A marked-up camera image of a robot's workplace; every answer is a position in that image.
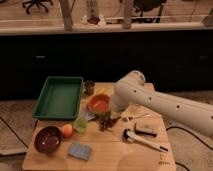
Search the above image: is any green pepper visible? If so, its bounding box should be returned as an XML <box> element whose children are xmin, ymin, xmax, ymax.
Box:
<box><xmin>95</xmin><ymin>111</ymin><xmax>111</xmax><ymax>119</ymax></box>

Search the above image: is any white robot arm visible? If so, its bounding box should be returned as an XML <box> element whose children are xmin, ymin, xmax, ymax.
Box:
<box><xmin>110</xmin><ymin>70</ymin><xmax>213</xmax><ymax>139</ymax></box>

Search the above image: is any orange-red bowl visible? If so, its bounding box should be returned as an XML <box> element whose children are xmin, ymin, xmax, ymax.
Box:
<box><xmin>88</xmin><ymin>94</ymin><xmax>109</xmax><ymax>114</ymax></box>

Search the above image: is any dark purple bowl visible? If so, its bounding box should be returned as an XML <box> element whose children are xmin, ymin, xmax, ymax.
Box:
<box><xmin>34</xmin><ymin>126</ymin><xmax>62</xmax><ymax>154</ymax></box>

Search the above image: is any dark metal cup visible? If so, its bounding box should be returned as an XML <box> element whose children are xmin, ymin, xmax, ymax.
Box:
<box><xmin>84</xmin><ymin>80</ymin><xmax>95</xmax><ymax>96</ymax></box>

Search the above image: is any grey spatula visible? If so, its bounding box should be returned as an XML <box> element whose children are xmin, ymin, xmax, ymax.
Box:
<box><xmin>79</xmin><ymin>108</ymin><xmax>96</xmax><ymax>121</ymax></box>

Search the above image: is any bunch of dark grapes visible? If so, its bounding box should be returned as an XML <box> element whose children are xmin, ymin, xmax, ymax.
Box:
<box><xmin>99</xmin><ymin>117</ymin><xmax>119</xmax><ymax>131</ymax></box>

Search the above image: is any silver spoon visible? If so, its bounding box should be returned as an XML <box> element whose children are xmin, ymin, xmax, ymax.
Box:
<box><xmin>122</xmin><ymin>114</ymin><xmax>150</xmax><ymax>122</ymax></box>

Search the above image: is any green plastic tray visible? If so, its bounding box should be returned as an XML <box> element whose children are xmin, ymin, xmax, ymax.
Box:
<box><xmin>32</xmin><ymin>76</ymin><xmax>83</xmax><ymax>121</ymax></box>

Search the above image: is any small green cup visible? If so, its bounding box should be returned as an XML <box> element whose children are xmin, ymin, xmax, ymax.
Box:
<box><xmin>73</xmin><ymin>117</ymin><xmax>87</xmax><ymax>133</ymax></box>

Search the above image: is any black white dish brush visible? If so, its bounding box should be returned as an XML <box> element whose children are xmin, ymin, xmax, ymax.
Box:
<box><xmin>123</xmin><ymin>129</ymin><xmax>168</xmax><ymax>152</ymax></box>

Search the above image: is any brown black block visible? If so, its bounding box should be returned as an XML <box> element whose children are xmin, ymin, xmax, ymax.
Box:
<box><xmin>134</xmin><ymin>123</ymin><xmax>158</xmax><ymax>137</ymax></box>

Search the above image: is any orange fruit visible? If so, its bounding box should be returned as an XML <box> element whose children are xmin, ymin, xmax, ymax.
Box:
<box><xmin>61</xmin><ymin>124</ymin><xmax>73</xmax><ymax>138</ymax></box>

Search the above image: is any blue sponge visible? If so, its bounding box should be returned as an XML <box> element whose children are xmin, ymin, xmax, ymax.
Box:
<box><xmin>68</xmin><ymin>143</ymin><xmax>91</xmax><ymax>161</ymax></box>

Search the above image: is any office chair right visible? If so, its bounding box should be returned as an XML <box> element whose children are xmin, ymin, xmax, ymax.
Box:
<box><xmin>133</xmin><ymin>0</ymin><xmax>167</xmax><ymax>23</ymax></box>

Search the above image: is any office chair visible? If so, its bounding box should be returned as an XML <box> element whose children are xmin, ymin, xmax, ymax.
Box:
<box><xmin>133</xmin><ymin>0</ymin><xmax>167</xmax><ymax>23</ymax></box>
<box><xmin>22</xmin><ymin>0</ymin><xmax>53</xmax><ymax>14</ymax></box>

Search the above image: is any office chair left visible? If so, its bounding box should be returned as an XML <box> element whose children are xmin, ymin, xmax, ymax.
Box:
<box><xmin>22</xmin><ymin>0</ymin><xmax>53</xmax><ymax>14</ymax></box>

